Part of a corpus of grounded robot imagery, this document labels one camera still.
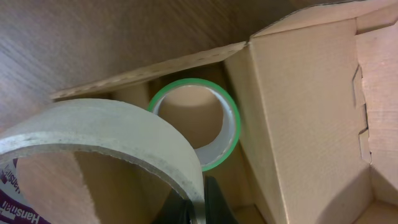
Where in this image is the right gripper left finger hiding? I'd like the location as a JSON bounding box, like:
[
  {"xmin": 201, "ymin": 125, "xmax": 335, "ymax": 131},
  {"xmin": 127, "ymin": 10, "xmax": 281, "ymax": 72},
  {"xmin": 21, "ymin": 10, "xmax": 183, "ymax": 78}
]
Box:
[{"xmin": 152, "ymin": 190, "xmax": 192, "ymax": 224}]

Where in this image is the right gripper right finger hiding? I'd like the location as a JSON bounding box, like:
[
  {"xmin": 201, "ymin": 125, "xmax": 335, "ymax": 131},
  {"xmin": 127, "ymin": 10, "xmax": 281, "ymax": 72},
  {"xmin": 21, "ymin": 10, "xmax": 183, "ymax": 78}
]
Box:
[{"xmin": 205, "ymin": 176, "xmax": 239, "ymax": 224}]

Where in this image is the green tape roll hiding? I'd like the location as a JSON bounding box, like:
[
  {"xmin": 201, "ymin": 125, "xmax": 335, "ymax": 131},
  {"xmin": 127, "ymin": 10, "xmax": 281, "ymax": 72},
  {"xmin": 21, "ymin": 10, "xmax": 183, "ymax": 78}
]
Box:
[{"xmin": 147, "ymin": 78, "xmax": 241, "ymax": 172}]

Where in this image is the cream masking tape roll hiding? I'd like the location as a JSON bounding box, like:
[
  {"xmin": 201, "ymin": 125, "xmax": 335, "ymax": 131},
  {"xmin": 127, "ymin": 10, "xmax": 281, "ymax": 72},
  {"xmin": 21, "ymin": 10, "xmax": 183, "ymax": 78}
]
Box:
[{"xmin": 1, "ymin": 99, "xmax": 206, "ymax": 223}]

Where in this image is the brown cardboard box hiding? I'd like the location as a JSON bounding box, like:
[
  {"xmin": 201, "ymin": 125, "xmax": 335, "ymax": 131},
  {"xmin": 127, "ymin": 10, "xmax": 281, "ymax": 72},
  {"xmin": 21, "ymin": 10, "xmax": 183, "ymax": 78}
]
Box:
[{"xmin": 49, "ymin": 0, "xmax": 398, "ymax": 224}]

